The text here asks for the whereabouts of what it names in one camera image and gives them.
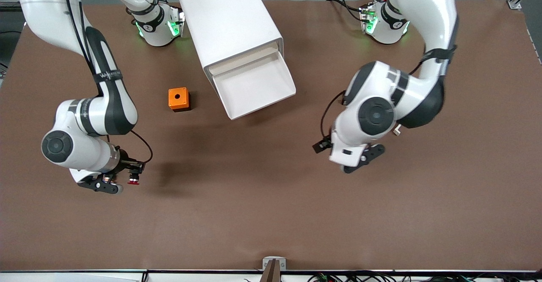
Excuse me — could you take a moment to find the white plastic drawer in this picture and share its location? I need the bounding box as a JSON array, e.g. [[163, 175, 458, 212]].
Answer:
[[205, 41, 281, 77], [210, 50, 297, 121]]

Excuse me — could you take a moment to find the white drawer cabinet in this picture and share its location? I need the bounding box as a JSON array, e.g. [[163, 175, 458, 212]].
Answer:
[[177, 0, 284, 92]]

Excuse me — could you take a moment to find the brown table cover mat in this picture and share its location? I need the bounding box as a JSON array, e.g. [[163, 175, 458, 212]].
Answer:
[[0, 0, 542, 272]]

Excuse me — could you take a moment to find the orange button enclosure box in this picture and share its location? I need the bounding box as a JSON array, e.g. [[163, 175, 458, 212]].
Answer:
[[168, 87, 192, 113]]

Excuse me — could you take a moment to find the grey metal mount bracket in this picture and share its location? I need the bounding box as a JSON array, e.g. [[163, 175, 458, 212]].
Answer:
[[262, 256, 287, 271]]

